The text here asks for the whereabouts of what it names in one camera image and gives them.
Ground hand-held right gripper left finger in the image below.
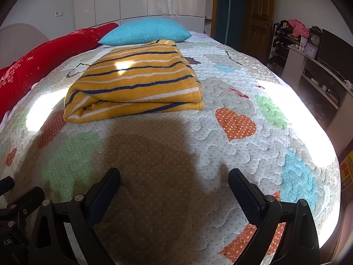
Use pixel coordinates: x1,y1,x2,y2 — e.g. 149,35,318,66
28,168,121,265

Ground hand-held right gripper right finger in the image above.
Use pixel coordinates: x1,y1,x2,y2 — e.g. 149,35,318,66
228,168,322,265

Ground black television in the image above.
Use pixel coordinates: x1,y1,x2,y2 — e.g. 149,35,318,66
317,28,353,80

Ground dark teal curtain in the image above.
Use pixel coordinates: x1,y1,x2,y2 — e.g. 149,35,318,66
214,0,247,51

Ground yellow striped sweater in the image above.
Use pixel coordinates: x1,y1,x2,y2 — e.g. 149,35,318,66
63,39,205,124

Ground yellow red box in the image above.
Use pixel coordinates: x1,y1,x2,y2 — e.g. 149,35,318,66
339,149,353,191

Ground blue knitted pillow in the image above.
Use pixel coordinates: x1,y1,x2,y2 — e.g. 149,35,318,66
98,18,192,46

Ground red pillow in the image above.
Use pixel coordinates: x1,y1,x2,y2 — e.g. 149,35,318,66
0,23,119,122

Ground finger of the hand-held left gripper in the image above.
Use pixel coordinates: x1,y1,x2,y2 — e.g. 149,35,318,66
0,176,15,193
7,187,45,222

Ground pink cloth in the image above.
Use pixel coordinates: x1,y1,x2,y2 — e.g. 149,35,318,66
287,19,310,38

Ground white arched headboard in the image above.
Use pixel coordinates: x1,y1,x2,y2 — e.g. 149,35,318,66
0,23,49,67

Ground white shelf unit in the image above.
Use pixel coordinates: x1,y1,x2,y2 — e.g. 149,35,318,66
281,44,353,155

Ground dark ornate clock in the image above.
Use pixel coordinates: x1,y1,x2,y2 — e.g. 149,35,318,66
307,26,323,47

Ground heart patchwork quilt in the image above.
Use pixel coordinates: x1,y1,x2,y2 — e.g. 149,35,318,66
0,32,341,265

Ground brown wooden door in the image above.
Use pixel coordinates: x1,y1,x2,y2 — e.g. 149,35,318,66
243,0,276,58

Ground dark cluttered rack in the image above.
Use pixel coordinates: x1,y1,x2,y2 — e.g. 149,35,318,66
267,19,306,75

